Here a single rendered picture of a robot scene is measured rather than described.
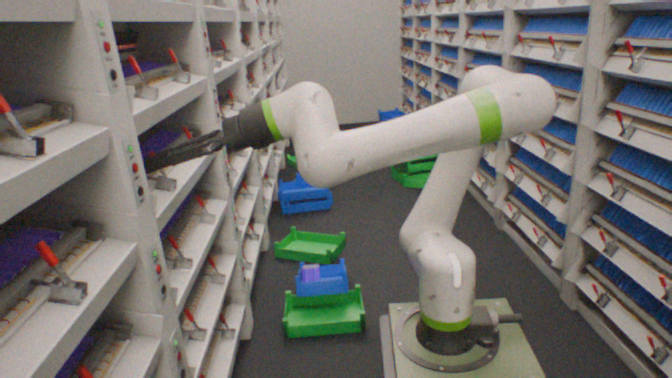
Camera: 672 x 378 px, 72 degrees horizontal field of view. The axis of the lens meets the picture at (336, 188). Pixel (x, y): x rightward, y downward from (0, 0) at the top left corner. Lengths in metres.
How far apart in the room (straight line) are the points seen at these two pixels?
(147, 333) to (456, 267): 0.64
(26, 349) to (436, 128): 0.73
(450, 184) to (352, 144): 0.35
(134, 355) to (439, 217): 0.74
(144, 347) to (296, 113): 0.52
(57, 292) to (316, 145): 0.49
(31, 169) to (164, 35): 0.93
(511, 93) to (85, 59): 0.75
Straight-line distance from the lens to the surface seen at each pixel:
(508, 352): 1.22
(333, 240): 2.38
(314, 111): 0.93
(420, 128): 0.92
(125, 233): 0.86
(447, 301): 1.10
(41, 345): 0.66
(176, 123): 1.52
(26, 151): 0.65
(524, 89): 0.99
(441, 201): 1.18
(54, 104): 0.82
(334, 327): 1.76
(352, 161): 0.89
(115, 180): 0.84
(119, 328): 0.95
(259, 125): 0.97
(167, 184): 1.08
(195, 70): 1.48
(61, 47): 0.82
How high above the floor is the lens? 1.08
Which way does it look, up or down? 20 degrees down
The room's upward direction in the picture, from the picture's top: 4 degrees counter-clockwise
